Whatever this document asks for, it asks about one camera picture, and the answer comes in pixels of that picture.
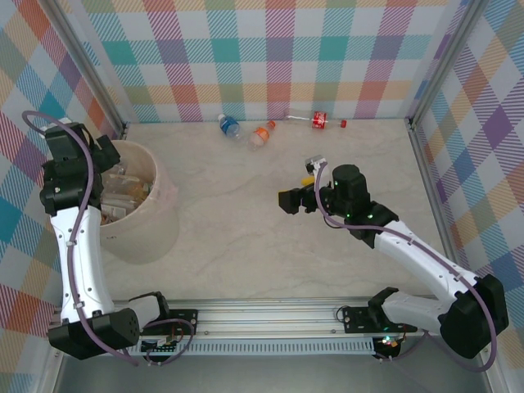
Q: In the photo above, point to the aluminium frame post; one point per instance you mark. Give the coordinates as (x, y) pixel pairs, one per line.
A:
(447, 61)
(82, 49)

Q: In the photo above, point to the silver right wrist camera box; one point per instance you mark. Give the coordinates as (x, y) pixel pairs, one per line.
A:
(314, 161)

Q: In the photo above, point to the electronics board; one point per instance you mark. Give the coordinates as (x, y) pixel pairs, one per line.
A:
(389, 343)
(161, 346)

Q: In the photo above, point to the right electronics board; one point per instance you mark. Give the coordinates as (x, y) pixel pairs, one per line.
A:
(389, 343)

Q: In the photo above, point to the aluminium right side rail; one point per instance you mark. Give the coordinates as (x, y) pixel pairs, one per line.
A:
(440, 204)

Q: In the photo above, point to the aluminium right frame post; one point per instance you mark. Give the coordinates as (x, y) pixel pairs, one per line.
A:
(447, 61)

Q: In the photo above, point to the aluminium left frame post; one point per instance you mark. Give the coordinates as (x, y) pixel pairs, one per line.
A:
(82, 49)

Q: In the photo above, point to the orange translucent plastic bottle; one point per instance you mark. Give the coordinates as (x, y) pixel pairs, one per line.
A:
(140, 191)

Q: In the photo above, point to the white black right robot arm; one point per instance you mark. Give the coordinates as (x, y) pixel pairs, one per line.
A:
(421, 254)

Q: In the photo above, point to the blue label plastic bottle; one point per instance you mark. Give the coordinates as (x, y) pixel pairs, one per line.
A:
(229, 124)

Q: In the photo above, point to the orange label plastic bottle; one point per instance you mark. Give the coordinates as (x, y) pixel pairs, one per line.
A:
(260, 135)

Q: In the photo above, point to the beige round plastic bin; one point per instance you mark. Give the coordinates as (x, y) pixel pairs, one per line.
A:
(143, 233)

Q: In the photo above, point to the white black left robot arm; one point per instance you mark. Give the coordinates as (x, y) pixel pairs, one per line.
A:
(82, 266)

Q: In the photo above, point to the red label cola bottle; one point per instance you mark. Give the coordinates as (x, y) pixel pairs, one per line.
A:
(319, 120)

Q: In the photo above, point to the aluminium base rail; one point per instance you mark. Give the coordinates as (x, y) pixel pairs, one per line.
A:
(266, 315)

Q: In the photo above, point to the left electronics board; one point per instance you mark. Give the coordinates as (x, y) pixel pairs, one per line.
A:
(161, 346)

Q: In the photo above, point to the grey metal shelf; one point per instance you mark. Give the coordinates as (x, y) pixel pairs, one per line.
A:
(266, 376)

